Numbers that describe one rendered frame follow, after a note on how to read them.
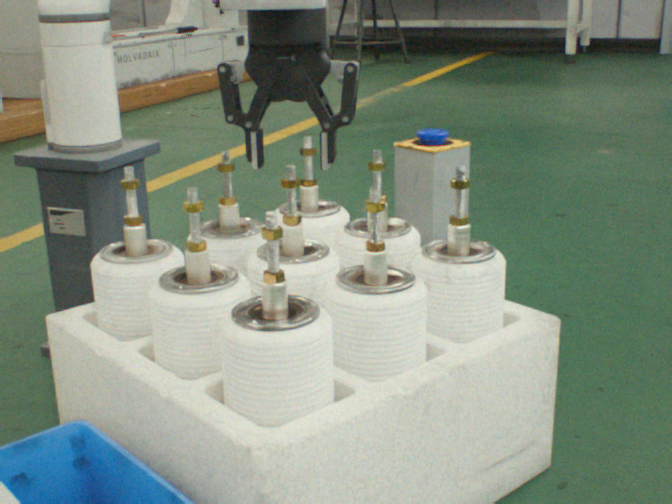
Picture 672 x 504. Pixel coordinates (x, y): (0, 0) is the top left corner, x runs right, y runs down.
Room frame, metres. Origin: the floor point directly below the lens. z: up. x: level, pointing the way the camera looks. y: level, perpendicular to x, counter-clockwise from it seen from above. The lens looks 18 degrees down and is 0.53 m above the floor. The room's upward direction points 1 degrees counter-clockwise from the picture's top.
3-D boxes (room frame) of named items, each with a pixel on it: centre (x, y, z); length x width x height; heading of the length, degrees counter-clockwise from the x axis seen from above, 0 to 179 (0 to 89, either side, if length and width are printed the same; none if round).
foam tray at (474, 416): (0.84, 0.04, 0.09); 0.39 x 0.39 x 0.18; 41
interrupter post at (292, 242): (0.84, 0.04, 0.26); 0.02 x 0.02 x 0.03
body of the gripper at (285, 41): (0.84, 0.04, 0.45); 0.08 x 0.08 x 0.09
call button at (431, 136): (1.09, -0.13, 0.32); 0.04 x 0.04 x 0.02
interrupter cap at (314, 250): (0.84, 0.04, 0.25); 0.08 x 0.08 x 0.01
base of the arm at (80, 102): (1.18, 0.34, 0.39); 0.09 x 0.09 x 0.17; 67
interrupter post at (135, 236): (0.85, 0.21, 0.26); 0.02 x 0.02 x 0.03
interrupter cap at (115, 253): (0.85, 0.21, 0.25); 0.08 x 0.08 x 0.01
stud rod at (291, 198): (0.84, 0.04, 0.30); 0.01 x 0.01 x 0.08; 2
